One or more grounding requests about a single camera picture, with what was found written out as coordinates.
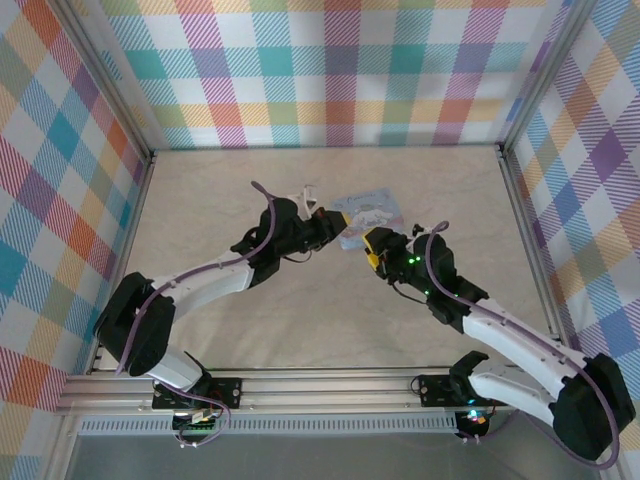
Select aluminium frame side rail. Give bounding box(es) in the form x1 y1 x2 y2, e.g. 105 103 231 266
496 143 579 370
85 149 159 376

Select thin black right gripper cable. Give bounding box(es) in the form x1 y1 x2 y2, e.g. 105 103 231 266
389 278 434 307

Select grey slotted cable duct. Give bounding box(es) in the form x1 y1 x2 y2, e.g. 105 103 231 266
77 412 460 436

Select aluminium frame post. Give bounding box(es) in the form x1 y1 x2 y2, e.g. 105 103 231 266
49 0 157 162
498 0 597 154

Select aluminium frame cross rail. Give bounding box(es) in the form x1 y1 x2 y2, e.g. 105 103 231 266
54 368 601 417

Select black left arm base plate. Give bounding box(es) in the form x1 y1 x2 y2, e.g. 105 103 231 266
151 376 244 412

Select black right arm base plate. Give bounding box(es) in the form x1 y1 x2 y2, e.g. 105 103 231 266
417 373 511 408

